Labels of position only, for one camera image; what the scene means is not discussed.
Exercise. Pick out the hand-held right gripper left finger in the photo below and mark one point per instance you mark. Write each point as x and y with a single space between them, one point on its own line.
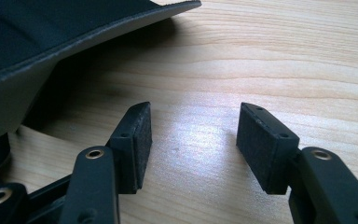
133 146

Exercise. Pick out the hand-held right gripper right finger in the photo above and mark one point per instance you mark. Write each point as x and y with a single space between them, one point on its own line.
262 146

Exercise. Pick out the black flat tray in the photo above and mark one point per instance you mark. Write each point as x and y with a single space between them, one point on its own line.
37 37

